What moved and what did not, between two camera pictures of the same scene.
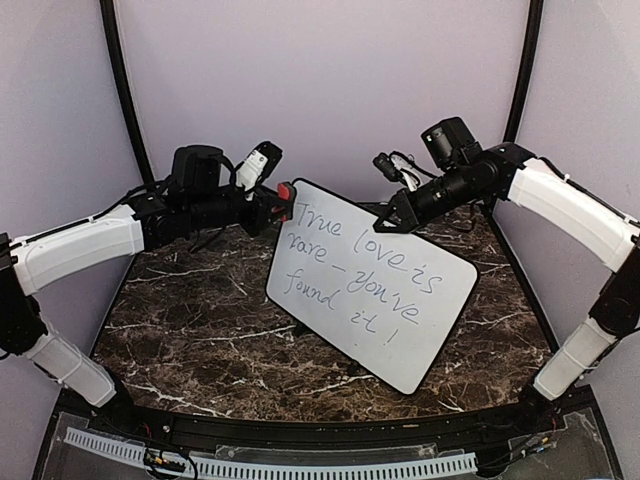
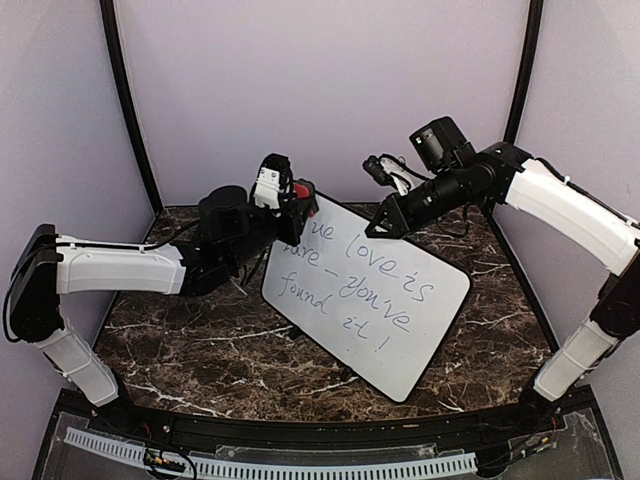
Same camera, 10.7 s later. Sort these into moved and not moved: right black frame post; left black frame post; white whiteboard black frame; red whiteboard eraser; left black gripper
Moved: left black gripper; white whiteboard black frame; red whiteboard eraser
Not moved: left black frame post; right black frame post
